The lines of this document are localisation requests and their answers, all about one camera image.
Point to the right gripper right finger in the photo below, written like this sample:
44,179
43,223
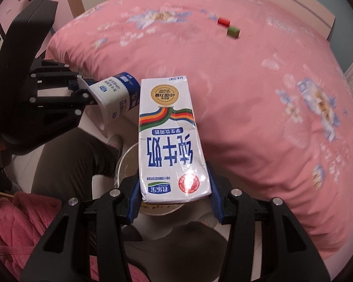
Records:
288,253

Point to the pink floral bed quilt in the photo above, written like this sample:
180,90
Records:
272,106

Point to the pink quilted garment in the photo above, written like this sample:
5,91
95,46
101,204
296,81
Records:
23,221

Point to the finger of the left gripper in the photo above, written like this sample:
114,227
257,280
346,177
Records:
72,77
76,102

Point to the white blue yogurt cup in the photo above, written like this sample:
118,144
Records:
114,97

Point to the white milk carton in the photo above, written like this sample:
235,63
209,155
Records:
172,167

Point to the green sponge block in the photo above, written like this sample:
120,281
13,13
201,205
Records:
233,32

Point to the person's leg in grey trousers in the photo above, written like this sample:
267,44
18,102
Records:
69,162

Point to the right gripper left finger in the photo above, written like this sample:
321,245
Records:
82,229

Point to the red block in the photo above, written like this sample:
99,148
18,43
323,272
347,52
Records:
223,22

